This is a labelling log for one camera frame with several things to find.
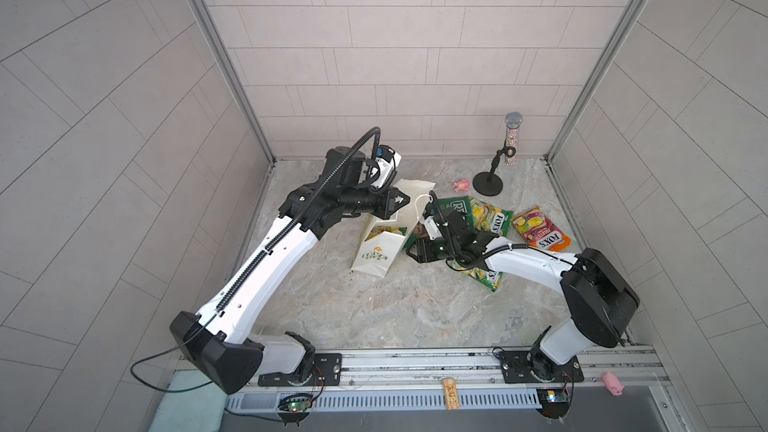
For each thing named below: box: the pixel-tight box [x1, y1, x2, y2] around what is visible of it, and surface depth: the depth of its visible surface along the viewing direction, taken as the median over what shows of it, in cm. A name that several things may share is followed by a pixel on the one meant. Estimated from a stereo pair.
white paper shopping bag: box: [351, 179, 436, 278], surface depth 79 cm
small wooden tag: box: [443, 378, 460, 411], surface depth 69 cm
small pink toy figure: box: [454, 179, 471, 192], surface depth 108 cm
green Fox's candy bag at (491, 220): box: [470, 197, 514, 237], surface depth 98 cm
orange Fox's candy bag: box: [512, 207, 571, 252], surface depth 95 cm
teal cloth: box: [148, 369, 228, 432], surface depth 65 cm
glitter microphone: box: [505, 111, 523, 166], surface depth 89 cm
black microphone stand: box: [472, 146, 516, 197], surface depth 110 cm
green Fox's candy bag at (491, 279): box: [456, 267, 503, 292], surface depth 86 cm
